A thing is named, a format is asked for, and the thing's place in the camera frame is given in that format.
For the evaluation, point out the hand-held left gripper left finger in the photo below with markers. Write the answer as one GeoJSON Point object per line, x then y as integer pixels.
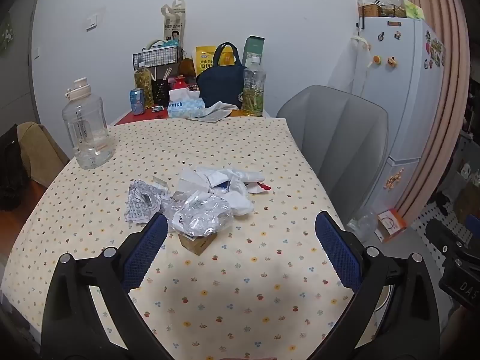
{"type": "Point", "coordinates": [146, 247]}

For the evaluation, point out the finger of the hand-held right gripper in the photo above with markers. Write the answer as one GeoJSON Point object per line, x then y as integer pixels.
{"type": "Point", "coordinates": [444, 234]}

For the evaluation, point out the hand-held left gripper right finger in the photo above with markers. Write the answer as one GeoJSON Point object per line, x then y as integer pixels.
{"type": "Point", "coordinates": [337, 255]}

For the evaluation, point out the printed paper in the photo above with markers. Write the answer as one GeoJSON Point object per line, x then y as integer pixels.
{"type": "Point", "coordinates": [140, 202]}

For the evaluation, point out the small cardboard box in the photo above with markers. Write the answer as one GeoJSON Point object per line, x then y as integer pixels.
{"type": "Point", "coordinates": [195, 245]}

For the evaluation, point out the clear plastic bag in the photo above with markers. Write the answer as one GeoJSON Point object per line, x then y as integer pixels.
{"type": "Point", "coordinates": [202, 213]}

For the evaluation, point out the small clear tag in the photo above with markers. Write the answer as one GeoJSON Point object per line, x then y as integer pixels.
{"type": "Point", "coordinates": [160, 181]}

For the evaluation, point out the clear white packet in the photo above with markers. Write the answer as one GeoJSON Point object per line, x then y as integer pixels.
{"type": "Point", "coordinates": [191, 182]}

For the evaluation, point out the red white wrapper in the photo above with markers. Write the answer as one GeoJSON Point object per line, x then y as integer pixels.
{"type": "Point", "coordinates": [260, 186]}

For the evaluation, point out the person's right forearm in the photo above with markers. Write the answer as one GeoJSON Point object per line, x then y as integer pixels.
{"type": "Point", "coordinates": [465, 333]}

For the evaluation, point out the white pegboard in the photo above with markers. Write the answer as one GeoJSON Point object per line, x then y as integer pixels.
{"type": "Point", "coordinates": [431, 217]}

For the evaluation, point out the clear plastic on floor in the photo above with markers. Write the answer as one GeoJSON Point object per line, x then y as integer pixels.
{"type": "Point", "coordinates": [362, 225]}

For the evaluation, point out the orange white box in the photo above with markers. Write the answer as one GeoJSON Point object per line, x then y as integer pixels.
{"type": "Point", "coordinates": [392, 225]}

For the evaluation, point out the yellow bead fridge decoration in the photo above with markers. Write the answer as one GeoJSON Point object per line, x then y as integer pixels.
{"type": "Point", "coordinates": [393, 179]}

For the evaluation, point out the grey chair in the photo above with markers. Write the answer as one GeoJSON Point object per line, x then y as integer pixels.
{"type": "Point", "coordinates": [337, 138]}

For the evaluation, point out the white fridge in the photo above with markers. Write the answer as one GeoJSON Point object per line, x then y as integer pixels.
{"type": "Point", "coordinates": [405, 120]}

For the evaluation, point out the large clear water jug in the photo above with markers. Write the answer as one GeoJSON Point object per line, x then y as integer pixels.
{"type": "Point", "coordinates": [88, 131]}

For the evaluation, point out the pink curtain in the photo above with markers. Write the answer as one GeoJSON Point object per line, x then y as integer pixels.
{"type": "Point", "coordinates": [442, 101]}

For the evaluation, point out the small dark card pack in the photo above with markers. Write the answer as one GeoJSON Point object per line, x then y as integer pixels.
{"type": "Point", "coordinates": [158, 108]}

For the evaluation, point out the brown jacket on chair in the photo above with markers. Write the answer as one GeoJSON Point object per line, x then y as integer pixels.
{"type": "Point", "coordinates": [41, 150]}

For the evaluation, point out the blue drink can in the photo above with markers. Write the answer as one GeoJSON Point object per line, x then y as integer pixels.
{"type": "Point", "coordinates": [137, 102]}

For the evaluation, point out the blue tissue box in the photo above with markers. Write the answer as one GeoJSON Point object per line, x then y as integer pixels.
{"type": "Point", "coordinates": [185, 107]}

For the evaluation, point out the grey cloth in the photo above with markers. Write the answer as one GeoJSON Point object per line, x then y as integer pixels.
{"type": "Point", "coordinates": [213, 112]}

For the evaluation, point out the black garment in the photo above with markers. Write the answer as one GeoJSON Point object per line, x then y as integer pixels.
{"type": "Point", "coordinates": [13, 172]}

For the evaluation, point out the black utensil holder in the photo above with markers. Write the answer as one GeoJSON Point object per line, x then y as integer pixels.
{"type": "Point", "coordinates": [159, 92]}

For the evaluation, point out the glass jar with yellow contents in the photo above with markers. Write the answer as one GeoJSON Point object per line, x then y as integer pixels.
{"type": "Point", "coordinates": [143, 82]}

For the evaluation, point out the red container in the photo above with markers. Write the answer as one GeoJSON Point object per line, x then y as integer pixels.
{"type": "Point", "coordinates": [178, 83]}

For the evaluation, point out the wooden chopsticks bundle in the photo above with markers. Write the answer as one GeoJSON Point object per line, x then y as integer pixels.
{"type": "Point", "coordinates": [165, 73]}

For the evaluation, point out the navy lunch bag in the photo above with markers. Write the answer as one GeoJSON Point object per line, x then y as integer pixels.
{"type": "Point", "coordinates": [219, 86]}

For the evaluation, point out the white hanging towel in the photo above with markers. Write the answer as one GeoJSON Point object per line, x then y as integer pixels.
{"type": "Point", "coordinates": [360, 71]}

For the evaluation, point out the brown round object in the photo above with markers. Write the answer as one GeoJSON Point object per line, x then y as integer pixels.
{"type": "Point", "coordinates": [186, 68]}

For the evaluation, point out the colourful fridge magnets group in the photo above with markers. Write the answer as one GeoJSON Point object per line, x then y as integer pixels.
{"type": "Point", "coordinates": [435, 50]}

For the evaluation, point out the clear bottle with green contents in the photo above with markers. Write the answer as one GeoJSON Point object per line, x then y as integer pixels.
{"type": "Point", "coordinates": [254, 90]}

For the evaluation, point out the yellow packet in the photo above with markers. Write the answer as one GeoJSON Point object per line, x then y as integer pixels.
{"type": "Point", "coordinates": [204, 60]}

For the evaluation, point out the light blue packet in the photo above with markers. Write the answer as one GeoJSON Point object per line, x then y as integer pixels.
{"type": "Point", "coordinates": [173, 43]}

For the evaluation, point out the grey door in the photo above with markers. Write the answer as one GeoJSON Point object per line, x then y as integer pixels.
{"type": "Point", "coordinates": [20, 75]}

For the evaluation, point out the green carton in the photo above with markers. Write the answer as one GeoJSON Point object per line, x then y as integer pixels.
{"type": "Point", "coordinates": [254, 48]}

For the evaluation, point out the green paper sheet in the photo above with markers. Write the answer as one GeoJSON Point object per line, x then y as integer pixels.
{"type": "Point", "coordinates": [414, 9]}

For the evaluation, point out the wooden basket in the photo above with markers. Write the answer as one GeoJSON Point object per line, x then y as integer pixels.
{"type": "Point", "coordinates": [369, 9]}

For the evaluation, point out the green hanging decoration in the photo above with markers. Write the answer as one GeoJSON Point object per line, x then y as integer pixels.
{"type": "Point", "coordinates": [5, 35]}

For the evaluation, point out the white light switch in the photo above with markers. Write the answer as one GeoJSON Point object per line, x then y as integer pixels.
{"type": "Point", "coordinates": [92, 22]}

